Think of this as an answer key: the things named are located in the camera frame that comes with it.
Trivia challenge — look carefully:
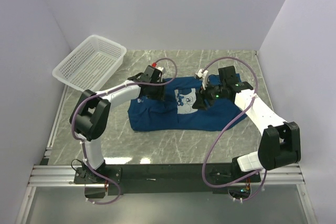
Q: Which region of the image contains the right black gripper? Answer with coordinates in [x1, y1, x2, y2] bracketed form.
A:
[192, 79, 226, 111]

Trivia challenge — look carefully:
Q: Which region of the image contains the blue mickey mouse t-shirt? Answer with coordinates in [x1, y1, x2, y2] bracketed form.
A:
[128, 77, 241, 132]

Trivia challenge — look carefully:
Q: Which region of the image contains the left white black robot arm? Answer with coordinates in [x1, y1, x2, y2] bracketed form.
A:
[69, 63, 165, 183]

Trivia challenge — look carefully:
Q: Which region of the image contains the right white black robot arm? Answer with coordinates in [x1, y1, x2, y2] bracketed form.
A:
[193, 66, 301, 182]

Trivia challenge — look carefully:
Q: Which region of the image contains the white plastic mesh basket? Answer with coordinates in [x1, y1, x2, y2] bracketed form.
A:
[52, 35, 127, 92]

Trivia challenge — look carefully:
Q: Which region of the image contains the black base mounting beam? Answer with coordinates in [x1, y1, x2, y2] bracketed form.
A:
[73, 162, 263, 198]

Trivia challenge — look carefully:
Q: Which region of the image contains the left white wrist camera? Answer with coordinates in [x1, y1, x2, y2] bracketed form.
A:
[151, 62, 166, 75]

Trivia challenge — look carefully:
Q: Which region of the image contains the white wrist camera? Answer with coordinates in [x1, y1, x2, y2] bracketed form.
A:
[151, 62, 166, 75]
[195, 69, 209, 90]

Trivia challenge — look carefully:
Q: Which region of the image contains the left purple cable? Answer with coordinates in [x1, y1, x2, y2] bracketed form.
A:
[71, 58, 179, 206]

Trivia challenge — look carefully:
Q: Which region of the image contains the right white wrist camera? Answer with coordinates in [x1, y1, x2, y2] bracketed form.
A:
[195, 69, 209, 90]

